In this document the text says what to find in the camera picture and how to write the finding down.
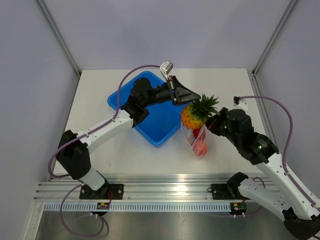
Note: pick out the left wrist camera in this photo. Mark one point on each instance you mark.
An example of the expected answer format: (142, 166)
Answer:
(165, 68)

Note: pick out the dark red toy pomegranate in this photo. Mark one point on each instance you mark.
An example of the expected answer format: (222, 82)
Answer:
(199, 133)

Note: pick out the red toy apple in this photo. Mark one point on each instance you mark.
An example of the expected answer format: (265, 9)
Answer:
(200, 148)

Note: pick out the aluminium table edge rail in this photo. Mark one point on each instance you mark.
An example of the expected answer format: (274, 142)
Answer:
(141, 188)

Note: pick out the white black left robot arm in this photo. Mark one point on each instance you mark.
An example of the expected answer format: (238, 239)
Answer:
(75, 148)

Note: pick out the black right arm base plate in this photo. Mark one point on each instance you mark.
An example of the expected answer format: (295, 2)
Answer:
(223, 191)

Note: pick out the blue plastic tray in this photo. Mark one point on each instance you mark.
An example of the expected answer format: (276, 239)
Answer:
(156, 123)

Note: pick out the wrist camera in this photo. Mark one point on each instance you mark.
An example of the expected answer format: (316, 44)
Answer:
(165, 68)
(239, 104)

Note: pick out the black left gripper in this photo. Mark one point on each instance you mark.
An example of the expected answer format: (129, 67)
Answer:
(181, 94)

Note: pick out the right aluminium frame post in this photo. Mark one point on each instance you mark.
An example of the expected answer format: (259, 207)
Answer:
(275, 35)

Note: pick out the orange toy pineapple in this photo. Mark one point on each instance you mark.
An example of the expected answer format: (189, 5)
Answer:
(195, 114)

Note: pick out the left aluminium frame post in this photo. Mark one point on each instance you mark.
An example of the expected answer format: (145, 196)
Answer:
(58, 35)

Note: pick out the clear zip top bag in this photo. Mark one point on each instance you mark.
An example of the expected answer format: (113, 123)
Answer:
(195, 140)

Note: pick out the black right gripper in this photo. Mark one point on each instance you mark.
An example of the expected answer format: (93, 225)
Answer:
(213, 125)

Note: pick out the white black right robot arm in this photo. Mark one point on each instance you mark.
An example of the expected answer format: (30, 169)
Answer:
(298, 212)

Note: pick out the aluminium frame post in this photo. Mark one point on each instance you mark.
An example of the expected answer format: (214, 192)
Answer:
(275, 35)
(58, 35)

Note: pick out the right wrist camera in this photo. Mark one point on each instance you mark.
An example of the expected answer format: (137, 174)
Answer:
(239, 104)

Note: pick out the white slotted cable duct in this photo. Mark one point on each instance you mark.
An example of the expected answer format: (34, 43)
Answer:
(211, 207)

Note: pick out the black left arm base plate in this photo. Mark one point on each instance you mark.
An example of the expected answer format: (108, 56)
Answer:
(106, 192)

